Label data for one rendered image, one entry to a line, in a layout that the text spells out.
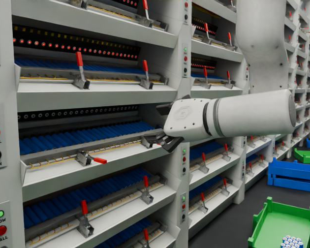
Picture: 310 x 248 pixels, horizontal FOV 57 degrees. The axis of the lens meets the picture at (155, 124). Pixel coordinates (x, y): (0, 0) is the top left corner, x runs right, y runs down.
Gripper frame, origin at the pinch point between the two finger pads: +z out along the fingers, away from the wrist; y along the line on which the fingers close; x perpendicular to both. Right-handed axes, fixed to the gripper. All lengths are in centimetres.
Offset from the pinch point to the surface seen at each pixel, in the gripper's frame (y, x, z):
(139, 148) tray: -3.4, 14.4, 16.9
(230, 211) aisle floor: -24, 104, 23
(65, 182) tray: 19.7, -4.0, 16.4
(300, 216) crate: -21, 94, -15
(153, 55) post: -40.7, 5.5, 21.1
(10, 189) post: 27.6, -15.2, 15.1
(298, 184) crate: -67, 146, -2
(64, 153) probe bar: 13.2, -6.6, 19.1
